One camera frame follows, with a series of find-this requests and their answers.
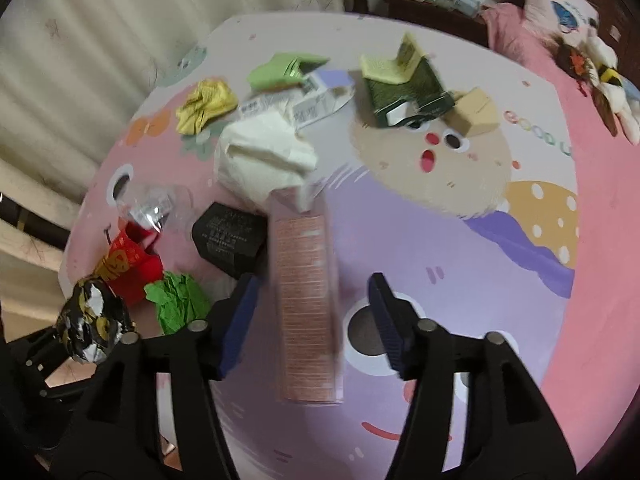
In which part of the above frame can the pale yellow open carton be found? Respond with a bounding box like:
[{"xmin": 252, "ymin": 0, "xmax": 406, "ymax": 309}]
[{"xmin": 361, "ymin": 32, "xmax": 426, "ymax": 85}]

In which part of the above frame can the yellow paper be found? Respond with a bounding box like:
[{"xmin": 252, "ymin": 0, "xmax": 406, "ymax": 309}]
[{"xmin": 175, "ymin": 79, "xmax": 240, "ymax": 136}]

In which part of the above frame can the tall pink box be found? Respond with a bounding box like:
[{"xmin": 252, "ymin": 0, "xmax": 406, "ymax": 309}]
[{"xmin": 267, "ymin": 186, "xmax": 346, "ymax": 406}]

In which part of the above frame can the small beige box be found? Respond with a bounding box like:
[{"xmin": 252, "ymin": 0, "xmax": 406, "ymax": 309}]
[{"xmin": 445, "ymin": 87, "xmax": 501, "ymax": 138}]

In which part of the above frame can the pink bed blanket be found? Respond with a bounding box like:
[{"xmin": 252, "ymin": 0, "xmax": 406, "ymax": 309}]
[{"xmin": 487, "ymin": 2, "xmax": 640, "ymax": 441}]

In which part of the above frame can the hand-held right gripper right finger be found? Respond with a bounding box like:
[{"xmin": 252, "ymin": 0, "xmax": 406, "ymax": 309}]
[{"xmin": 367, "ymin": 272, "xmax": 581, "ymax": 480}]

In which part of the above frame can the black gold wrapper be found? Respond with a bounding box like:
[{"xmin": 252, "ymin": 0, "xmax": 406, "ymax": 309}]
[{"xmin": 56, "ymin": 276, "xmax": 136, "ymax": 365}]

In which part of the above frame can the brown plush toy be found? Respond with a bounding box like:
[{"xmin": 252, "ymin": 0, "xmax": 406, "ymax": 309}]
[{"xmin": 552, "ymin": 42, "xmax": 596, "ymax": 81}]

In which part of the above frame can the green crumpled paper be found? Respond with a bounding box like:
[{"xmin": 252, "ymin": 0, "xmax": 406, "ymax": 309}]
[{"xmin": 144, "ymin": 271, "xmax": 213, "ymax": 336}]

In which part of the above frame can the clear plastic wrap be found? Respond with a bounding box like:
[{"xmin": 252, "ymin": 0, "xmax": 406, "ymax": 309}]
[{"xmin": 112, "ymin": 182, "xmax": 193, "ymax": 236}]

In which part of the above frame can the black box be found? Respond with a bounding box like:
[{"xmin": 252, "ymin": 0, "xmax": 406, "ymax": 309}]
[{"xmin": 191, "ymin": 202, "xmax": 270, "ymax": 281}]

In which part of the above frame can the pile of plush toys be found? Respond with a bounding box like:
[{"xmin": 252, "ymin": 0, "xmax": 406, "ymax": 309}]
[{"xmin": 507, "ymin": 0, "xmax": 636, "ymax": 56}]

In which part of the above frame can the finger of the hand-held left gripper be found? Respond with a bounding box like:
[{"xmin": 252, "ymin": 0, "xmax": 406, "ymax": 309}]
[
  {"xmin": 20, "ymin": 327, "xmax": 71, "ymax": 376},
  {"xmin": 27, "ymin": 375, "xmax": 98, "ymax": 403}
]

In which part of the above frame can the light green packet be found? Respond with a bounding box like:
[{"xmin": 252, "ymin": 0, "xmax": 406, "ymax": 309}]
[{"xmin": 248, "ymin": 51, "xmax": 332, "ymax": 92}]

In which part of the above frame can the red paper carton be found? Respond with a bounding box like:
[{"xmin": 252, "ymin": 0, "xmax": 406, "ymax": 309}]
[{"xmin": 102, "ymin": 225, "xmax": 166, "ymax": 306}]

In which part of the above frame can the dark green box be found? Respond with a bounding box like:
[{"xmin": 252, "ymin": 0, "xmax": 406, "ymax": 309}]
[{"xmin": 361, "ymin": 57, "xmax": 457, "ymax": 128}]

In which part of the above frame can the white lavender box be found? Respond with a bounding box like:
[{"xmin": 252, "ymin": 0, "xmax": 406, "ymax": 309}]
[{"xmin": 240, "ymin": 69, "xmax": 357, "ymax": 128}]

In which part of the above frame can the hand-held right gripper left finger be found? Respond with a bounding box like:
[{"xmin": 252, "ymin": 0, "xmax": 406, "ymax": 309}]
[{"xmin": 50, "ymin": 272, "xmax": 263, "ymax": 480}]

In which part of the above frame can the cartoon printed table cover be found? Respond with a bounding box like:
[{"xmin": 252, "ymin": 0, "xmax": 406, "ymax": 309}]
[{"xmin": 60, "ymin": 12, "xmax": 581, "ymax": 480}]

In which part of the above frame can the white blue plush toy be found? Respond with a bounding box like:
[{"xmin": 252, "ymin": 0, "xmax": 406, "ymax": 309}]
[{"xmin": 597, "ymin": 82, "xmax": 640, "ymax": 146}]

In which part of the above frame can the white paper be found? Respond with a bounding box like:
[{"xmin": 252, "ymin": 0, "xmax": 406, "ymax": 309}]
[{"xmin": 215, "ymin": 110, "xmax": 319, "ymax": 213}]

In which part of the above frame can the dark wooden nightstand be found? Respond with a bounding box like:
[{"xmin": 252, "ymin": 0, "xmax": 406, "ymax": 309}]
[{"xmin": 384, "ymin": 0, "xmax": 493, "ymax": 48}]

